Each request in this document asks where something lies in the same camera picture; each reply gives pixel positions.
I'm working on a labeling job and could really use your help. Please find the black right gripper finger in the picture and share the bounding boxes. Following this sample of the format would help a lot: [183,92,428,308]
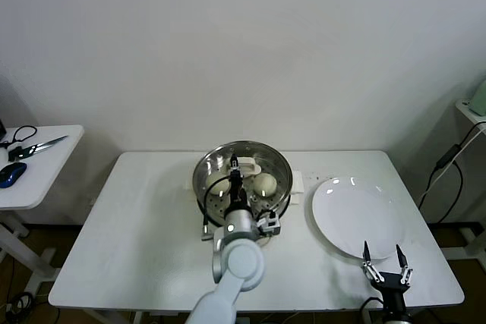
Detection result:
[361,241,383,283]
[395,244,413,287]

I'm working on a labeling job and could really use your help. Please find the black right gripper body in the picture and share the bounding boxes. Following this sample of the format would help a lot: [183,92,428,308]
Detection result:
[374,272,410,313]

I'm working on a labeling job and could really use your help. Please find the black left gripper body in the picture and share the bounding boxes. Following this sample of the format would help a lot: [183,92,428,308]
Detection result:
[226,178,250,213]

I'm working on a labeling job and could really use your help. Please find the glass lid with cream handle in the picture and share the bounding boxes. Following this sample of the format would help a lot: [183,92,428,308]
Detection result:
[192,141,293,223]

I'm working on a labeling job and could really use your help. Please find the white steamed baozi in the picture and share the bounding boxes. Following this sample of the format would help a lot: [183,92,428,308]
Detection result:
[253,173,277,196]
[204,175,232,196]

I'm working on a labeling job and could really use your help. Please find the perforated steel steamer basket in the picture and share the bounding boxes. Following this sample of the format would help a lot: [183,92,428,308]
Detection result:
[194,141,294,227]

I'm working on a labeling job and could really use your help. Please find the white round plate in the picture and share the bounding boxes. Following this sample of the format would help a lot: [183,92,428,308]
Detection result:
[311,177,408,261]

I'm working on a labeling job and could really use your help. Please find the white electric cooker pot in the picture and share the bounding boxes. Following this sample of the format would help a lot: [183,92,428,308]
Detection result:
[185,170,306,244]

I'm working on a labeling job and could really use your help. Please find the white side stand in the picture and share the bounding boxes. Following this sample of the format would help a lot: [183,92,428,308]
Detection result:
[442,99,486,260]

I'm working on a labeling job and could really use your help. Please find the white side table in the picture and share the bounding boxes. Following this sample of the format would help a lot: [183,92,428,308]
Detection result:
[0,124,85,298]

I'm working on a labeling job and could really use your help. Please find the mint green appliance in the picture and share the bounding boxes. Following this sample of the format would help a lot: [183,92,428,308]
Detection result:
[469,80,486,117]

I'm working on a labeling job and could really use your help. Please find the blue computer mouse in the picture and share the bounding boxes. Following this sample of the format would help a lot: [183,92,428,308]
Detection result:
[0,162,29,188]

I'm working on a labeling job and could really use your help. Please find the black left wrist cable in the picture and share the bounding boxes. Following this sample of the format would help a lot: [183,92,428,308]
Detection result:
[200,178,232,242]

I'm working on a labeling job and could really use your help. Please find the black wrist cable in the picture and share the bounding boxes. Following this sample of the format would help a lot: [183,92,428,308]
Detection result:
[200,178,232,242]
[358,296,385,318]

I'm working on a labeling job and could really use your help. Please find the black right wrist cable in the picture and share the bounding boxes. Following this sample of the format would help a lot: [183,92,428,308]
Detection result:
[358,296,385,318]

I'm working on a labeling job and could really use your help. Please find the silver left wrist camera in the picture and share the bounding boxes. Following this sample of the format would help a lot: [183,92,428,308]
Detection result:
[257,210,282,237]

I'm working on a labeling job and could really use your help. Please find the white cable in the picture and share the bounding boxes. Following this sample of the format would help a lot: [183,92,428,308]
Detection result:
[427,130,479,194]

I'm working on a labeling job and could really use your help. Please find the black cable with adapter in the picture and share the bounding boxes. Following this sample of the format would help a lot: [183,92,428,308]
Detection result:
[418,122,486,224]

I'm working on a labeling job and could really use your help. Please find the steel scissors with dark handles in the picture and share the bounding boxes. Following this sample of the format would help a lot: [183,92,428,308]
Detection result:
[9,134,70,161]

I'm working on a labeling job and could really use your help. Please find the black floor cables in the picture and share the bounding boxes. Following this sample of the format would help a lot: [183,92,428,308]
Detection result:
[0,290,62,324]

